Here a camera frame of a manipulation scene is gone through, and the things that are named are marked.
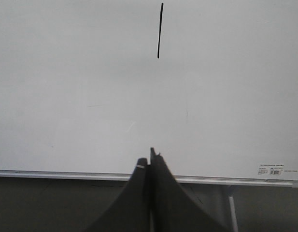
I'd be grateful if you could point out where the white whiteboard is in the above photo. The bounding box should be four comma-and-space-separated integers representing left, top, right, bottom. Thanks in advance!
0, 0, 298, 188

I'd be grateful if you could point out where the white product label sticker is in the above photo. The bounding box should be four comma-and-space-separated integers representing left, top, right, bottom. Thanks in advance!
257, 164, 298, 176

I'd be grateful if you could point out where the grey whiteboard stand leg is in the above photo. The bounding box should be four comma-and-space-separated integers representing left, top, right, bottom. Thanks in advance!
222, 185, 239, 232

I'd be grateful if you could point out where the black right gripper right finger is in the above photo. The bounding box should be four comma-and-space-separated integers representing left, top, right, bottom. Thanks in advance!
150, 148, 227, 232

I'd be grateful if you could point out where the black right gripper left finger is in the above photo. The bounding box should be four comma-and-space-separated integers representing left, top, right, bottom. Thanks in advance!
85, 158, 150, 232

